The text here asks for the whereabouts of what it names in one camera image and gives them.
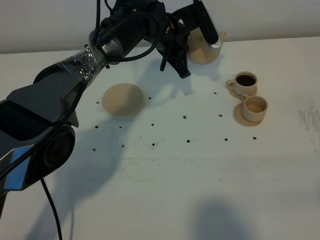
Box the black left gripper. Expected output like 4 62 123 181
159 14 193 79

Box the beige ceramic teapot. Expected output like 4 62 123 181
187 27 227 65

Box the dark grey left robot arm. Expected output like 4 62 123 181
0 0 192 196

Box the beige teapot saucer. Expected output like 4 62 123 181
102 83 145 117

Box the beige far saucer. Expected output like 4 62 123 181
228 86 258 100

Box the beige far teacup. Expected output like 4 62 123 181
225 71 258 96

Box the beige teacup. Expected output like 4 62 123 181
225 71 258 96
241 94 268 123

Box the beige near saucer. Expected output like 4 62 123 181
232 103 263 127

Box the beige near teacup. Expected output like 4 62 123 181
241 94 268 123

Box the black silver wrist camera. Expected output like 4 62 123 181
172 0 224 52

